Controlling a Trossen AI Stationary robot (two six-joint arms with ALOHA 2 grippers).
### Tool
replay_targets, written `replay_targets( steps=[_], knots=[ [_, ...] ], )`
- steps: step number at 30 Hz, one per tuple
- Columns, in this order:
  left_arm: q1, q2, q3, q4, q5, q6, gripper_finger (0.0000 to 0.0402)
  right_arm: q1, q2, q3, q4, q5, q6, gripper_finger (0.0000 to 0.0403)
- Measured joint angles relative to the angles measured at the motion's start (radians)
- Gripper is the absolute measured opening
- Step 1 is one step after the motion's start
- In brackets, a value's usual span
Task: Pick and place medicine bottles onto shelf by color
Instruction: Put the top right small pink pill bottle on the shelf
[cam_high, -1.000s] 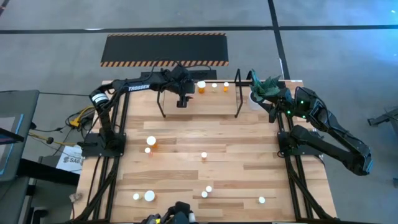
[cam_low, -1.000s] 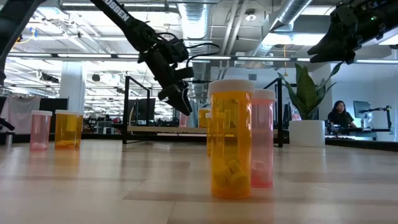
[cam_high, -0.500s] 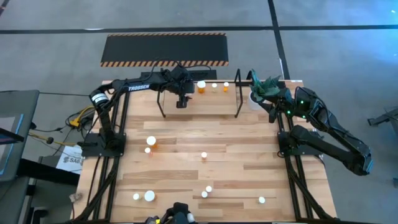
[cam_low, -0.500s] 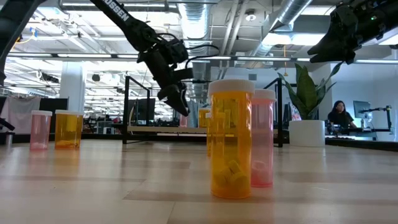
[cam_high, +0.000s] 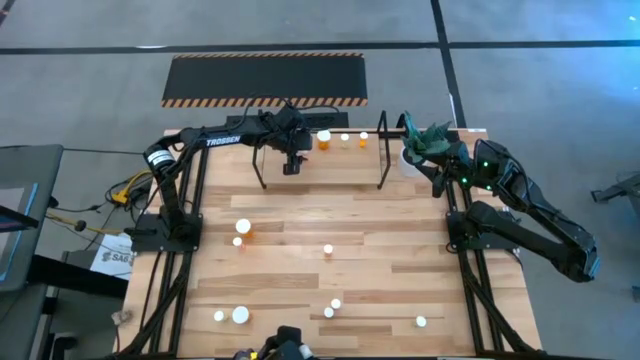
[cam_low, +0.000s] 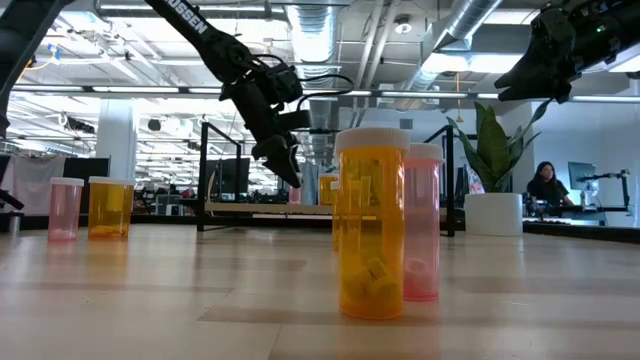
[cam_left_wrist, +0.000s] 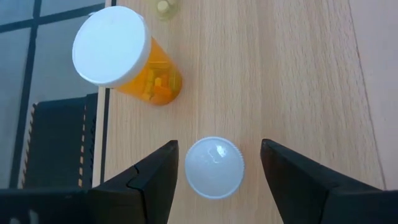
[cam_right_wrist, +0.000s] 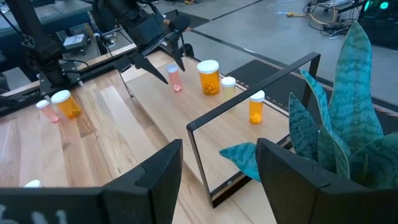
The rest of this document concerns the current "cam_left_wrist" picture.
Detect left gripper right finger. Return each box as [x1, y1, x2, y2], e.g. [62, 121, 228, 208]
[260, 138, 385, 224]

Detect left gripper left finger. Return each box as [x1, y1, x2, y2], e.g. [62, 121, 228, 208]
[88, 139, 180, 224]

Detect large orange medicine bottle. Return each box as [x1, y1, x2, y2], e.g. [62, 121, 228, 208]
[72, 5, 183, 106]

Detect small yellow medicine bottle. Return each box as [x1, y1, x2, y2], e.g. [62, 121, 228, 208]
[149, 0, 181, 22]

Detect black hazard-striped floor mat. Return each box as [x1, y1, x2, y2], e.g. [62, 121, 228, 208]
[21, 93, 99, 189]

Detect wooden shelf black metal frame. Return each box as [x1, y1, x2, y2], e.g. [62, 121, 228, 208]
[91, 0, 388, 224]

